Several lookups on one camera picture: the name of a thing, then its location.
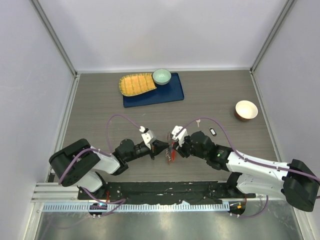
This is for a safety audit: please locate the yellow woven basket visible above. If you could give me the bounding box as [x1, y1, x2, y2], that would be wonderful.
[118, 72, 157, 97]

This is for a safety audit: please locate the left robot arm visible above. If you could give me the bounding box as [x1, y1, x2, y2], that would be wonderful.
[48, 138, 169, 200]

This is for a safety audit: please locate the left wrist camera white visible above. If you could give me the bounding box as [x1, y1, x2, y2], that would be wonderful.
[139, 126, 156, 148]

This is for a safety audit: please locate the blue tray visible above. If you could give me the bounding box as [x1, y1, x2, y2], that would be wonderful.
[123, 72, 185, 108]

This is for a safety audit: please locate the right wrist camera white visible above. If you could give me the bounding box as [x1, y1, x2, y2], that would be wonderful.
[171, 125, 188, 147]

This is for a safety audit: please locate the black key tag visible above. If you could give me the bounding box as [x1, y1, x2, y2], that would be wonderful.
[209, 127, 217, 137]

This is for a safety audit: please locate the red keyring holder with rings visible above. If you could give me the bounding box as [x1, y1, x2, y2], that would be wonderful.
[165, 132, 175, 164]

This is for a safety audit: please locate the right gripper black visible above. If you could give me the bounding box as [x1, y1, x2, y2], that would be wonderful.
[173, 134, 208, 160]

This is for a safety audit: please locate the white cable duct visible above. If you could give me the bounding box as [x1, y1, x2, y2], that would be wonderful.
[42, 201, 230, 213]

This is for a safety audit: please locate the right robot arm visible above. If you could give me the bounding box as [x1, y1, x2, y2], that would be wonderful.
[171, 128, 320, 212]

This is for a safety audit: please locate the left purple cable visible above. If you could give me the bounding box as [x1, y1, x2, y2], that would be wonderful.
[58, 114, 146, 218]

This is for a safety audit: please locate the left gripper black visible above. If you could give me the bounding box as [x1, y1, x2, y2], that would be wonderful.
[125, 139, 169, 163]

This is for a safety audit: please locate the small silver key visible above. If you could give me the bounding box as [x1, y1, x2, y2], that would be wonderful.
[196, 119, 201, 128]

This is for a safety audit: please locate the cream bowl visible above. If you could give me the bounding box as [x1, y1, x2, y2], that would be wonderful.
[234, 100, 259, 122]

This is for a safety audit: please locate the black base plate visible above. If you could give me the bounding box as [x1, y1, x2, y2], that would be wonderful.
[93, 181, 256, 205]

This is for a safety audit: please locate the green bowl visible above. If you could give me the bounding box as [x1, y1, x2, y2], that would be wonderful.
[152, 68, 172, 85]

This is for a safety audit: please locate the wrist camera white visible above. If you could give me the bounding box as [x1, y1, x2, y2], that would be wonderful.
[139, 126, 156, 148]
[171, 125, 188, 147]

